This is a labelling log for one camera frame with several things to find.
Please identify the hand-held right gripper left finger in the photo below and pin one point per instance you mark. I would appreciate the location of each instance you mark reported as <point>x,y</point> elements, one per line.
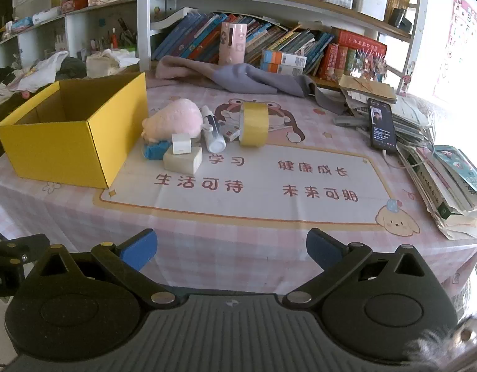
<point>139,248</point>

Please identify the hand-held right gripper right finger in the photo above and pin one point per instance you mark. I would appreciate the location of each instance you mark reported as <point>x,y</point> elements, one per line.
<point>320,248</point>

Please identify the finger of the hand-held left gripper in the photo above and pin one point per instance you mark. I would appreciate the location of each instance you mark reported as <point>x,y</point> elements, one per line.
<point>23,246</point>

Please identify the beige rectangular block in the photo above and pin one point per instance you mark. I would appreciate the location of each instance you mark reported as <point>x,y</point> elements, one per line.
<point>182,161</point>

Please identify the yellow cardboard box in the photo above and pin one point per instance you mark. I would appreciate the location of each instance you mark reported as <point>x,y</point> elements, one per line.
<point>60,155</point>

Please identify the small white cube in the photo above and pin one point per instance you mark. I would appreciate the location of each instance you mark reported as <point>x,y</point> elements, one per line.
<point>181,144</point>

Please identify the pink plush toy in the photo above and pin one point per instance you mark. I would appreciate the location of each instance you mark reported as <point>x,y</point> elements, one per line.
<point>172,118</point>

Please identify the white spray bottle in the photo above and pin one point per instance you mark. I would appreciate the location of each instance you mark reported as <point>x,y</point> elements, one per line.
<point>213,131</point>

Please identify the pink printed tall container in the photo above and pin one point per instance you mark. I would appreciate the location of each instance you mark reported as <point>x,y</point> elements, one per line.
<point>232,44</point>

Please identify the pink printed tablecloth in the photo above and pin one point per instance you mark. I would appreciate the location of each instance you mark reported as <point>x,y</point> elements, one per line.
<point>242,209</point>

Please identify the black smartphone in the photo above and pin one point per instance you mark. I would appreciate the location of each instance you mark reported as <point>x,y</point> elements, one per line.
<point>382,126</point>

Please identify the stack of worn books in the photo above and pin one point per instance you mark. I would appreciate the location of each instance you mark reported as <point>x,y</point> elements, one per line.
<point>448,190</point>

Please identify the small pink ball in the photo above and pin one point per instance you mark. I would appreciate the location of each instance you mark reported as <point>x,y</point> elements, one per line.
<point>26,94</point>

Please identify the stack of papers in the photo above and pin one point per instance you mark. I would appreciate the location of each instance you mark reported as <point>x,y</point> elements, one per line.
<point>411,120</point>

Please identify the brown paper envelope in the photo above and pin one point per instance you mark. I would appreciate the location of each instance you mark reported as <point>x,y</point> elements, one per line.
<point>368,87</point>

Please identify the white garment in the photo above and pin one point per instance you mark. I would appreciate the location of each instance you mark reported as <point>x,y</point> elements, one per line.
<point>40,69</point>

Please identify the orange and blue box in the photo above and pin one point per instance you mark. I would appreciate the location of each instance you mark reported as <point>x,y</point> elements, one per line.
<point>283,57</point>
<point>281,69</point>

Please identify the dark garment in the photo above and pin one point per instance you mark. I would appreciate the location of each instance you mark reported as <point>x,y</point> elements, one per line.
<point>73,69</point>

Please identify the thick red book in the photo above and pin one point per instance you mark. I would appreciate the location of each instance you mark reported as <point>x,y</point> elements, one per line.
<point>341,64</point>
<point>327,62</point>

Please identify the beige tissue bag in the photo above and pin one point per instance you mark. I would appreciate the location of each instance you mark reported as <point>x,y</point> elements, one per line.
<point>102,66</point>

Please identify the grey and beige cloth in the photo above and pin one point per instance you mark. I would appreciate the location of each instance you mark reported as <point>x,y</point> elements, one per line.
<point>246,77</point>

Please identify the small cartoon figurine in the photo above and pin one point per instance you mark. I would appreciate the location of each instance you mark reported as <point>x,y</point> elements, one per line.
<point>408,81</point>

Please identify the green book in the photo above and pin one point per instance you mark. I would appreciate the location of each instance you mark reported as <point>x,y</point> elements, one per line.
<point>351,62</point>

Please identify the colourful printed book set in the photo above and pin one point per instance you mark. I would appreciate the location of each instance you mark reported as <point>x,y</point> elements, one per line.
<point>370,66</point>

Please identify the large red book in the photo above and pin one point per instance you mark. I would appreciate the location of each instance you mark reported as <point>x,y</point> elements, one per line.
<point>360,42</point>

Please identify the small red bottle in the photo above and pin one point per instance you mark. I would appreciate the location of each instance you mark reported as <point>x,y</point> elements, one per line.
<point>114,38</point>

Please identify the cluster of pens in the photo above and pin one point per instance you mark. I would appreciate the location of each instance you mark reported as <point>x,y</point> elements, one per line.
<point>126,35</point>

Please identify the row of leaning books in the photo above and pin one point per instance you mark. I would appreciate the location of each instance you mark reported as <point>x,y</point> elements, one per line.
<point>192,37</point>

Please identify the blue tissue packet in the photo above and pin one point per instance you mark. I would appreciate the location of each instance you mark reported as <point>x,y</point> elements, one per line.
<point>22,24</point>

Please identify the white side shelf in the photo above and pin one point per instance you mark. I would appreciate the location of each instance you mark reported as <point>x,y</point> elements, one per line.
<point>73,27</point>

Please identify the white tube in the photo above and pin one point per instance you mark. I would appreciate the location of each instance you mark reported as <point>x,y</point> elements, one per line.
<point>46,16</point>

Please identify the white bookshelf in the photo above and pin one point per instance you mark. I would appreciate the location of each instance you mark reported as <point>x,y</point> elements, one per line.
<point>143,15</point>

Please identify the small black box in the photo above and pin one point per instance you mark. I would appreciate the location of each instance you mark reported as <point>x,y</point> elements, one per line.
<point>400,21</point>

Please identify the white pen box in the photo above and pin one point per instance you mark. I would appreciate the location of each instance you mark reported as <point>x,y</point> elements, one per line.
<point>370,6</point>

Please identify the alphabet wall poster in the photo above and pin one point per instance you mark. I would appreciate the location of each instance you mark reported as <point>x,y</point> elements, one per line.
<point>461,46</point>

